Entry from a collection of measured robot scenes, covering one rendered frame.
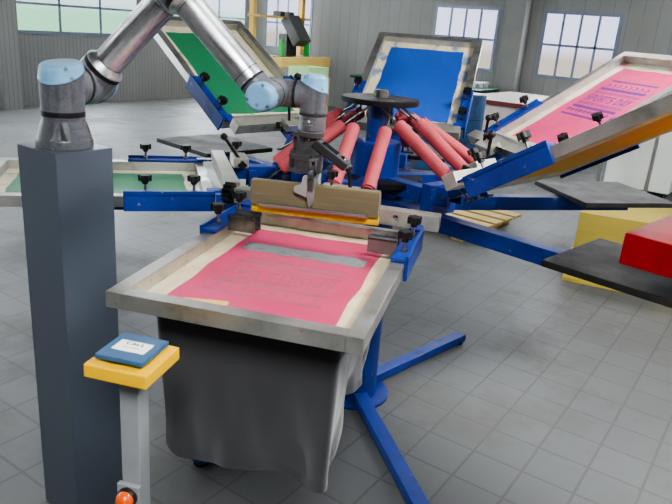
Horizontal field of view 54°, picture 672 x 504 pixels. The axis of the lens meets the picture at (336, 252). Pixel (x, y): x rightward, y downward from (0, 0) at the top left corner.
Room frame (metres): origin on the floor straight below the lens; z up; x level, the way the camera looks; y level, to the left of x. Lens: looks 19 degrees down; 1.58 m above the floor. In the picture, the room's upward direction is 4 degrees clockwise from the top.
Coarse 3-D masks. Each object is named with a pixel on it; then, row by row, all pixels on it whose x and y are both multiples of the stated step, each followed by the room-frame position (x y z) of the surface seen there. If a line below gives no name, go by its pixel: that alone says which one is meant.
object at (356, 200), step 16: (256, 192) 1.88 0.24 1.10; (272, 192) 1.87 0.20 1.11; (288, 192) 1.85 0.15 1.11; (320, 192) 1.83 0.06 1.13; (336, 192) 1.82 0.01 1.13; (352, 192) 1.81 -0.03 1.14; (368, 192) 1.80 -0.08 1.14; (320, 208) 1.83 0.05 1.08; (336, 208) 1.82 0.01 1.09; (352, 208) 1.81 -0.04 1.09; (368, 208) 1.80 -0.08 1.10
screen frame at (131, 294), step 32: (288, 224) 2.03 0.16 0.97; (320, 224) 2.00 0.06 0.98; (352, 224) 2.00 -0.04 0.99; (192, 256) 1.66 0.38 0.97; (128, 288) 1.36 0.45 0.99; (384, 288) 1.48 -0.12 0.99; (192, 320) 1.29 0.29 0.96; (224, 320) 1.27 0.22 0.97; (256, 320) 1.25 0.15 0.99; (288, 320) 1.26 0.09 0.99; (352, 352) 1.20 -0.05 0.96
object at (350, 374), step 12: (348, 360) 1.43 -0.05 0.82; (360, 360) 1.60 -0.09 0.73; (348, 372) 1.45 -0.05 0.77; (360, 372) 1.60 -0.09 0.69; (348, 384) 1.55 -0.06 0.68; (360, 384) 1.60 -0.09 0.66; (336, 408) 1.34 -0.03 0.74; (336, 420) 1.37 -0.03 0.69; (336, 432) 1.41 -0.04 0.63; (336, 444) 1.42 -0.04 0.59
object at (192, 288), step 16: (256, 240) 1.87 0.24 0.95; (272, 240) 1.89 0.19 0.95; (288, 240) 1.90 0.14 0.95; (304, 240) 1.91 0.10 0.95; (224, 256) 1.71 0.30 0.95; (240, 256) 1.72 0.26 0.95; (256, 256) 1.73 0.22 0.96; (272, 256) 1.74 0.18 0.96; (288, 256) 1.75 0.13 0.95; (208, 272) 1.59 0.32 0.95; (176, 288) 1.46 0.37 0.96; (192, 288) 1.47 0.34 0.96; (240, 304) 1.40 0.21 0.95
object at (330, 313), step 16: (320, 240) 1.92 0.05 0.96; (336, 240) 1.93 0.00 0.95; (352, 256) 1.80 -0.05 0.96; (368, 256) 1.81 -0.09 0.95; (352, 272) 1.67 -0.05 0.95; (368, 272) 1.68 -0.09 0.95; (336, 288) 1.54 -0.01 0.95; (352, 288) 1.55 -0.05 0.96; (256, 304) 1.41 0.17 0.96; (272, 304) 1.41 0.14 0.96; (288, 304) 1.42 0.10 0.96; (336, 304) 1.44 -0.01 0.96; (320, 320) 1.35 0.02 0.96; (336, 320) 1.35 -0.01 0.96
